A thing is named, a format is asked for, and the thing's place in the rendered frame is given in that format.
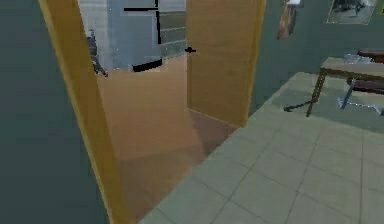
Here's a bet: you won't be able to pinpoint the black fridge handle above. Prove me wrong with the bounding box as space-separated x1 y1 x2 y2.
155 9 162 45

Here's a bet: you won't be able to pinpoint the wooden room door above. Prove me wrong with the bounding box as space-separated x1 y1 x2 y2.
185 0 267 128

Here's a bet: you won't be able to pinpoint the framed grey wall picture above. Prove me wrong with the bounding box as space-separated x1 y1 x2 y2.
326 0 379 26

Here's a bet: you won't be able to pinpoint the brown wall hanging picture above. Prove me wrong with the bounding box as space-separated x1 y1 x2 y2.
276 0 301 41

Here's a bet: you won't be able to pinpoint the grey fridge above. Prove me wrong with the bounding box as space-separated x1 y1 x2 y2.
106 0 164 73

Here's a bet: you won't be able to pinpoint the wooden desk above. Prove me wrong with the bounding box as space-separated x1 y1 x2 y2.
305 56 384 118

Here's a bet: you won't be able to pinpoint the dark grey house plant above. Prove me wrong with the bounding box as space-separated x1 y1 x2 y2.
87 29 109 78

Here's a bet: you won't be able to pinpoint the grey papers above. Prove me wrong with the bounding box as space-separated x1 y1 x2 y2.
343 53 373 65

